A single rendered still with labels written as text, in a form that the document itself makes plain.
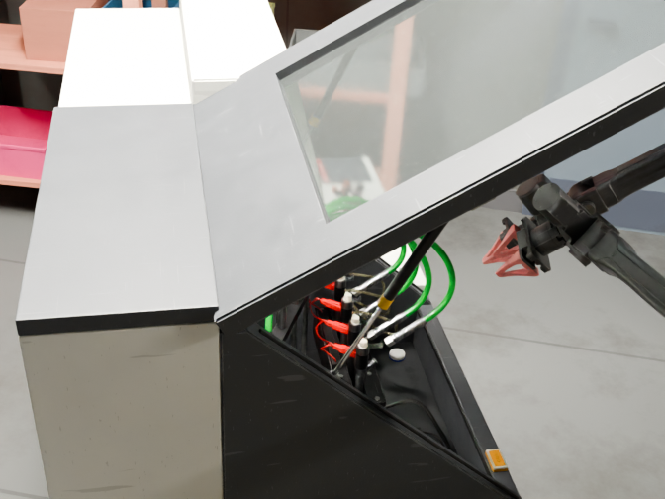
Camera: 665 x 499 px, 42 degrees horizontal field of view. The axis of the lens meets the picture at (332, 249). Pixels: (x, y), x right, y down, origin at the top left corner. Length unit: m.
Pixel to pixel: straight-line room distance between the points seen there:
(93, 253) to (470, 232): 3.13
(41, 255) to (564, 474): 2.23
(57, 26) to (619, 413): 2.73
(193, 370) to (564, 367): 2.46
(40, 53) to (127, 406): 2.72
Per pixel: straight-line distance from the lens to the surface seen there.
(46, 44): 3.90
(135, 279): 1.31
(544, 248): 1.66
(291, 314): 1.88
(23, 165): 4.18
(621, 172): 1.83
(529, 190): 1.81
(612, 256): 1.53
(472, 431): 1.88
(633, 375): 3.68
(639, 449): 3.37
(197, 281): 1.29
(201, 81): 1.83
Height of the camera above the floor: 2.26
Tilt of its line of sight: 34 degrees down
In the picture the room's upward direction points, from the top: 4 degrees clockwise
